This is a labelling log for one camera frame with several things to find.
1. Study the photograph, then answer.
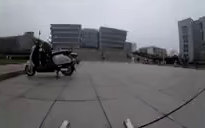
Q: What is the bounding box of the grey paved plaza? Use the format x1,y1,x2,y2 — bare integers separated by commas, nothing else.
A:
0,60,205,128

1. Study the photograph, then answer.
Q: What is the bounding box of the dark scooter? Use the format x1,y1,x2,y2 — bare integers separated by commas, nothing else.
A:
24,37,80,78

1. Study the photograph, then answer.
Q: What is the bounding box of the grey multi-block building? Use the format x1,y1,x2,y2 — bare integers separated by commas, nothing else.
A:
50,23,128,51

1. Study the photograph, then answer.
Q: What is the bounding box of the low distant building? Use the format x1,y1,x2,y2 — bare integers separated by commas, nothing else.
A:
138,45,168,58

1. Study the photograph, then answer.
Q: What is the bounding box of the robot's own part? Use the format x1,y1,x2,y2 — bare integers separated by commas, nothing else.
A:
58,119,70,128
123,118,135,128

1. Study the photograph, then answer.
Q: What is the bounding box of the dark low building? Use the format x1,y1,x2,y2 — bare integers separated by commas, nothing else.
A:
0,31,36,56

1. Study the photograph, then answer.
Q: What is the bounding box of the white tall building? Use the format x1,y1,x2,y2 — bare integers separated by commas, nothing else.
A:
177,13,205,63

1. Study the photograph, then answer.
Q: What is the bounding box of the grass strip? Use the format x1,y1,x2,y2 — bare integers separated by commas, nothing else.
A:
0,58,29,66

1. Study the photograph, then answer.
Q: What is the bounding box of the red brick path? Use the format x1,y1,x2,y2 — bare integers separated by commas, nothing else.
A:
0,63,25,78

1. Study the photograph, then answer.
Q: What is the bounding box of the grey stone kerb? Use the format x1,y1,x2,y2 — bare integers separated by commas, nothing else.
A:
0,70,26,84

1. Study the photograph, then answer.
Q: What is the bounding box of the grey embankment wall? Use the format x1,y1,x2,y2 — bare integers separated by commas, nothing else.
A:
71,48,133,63

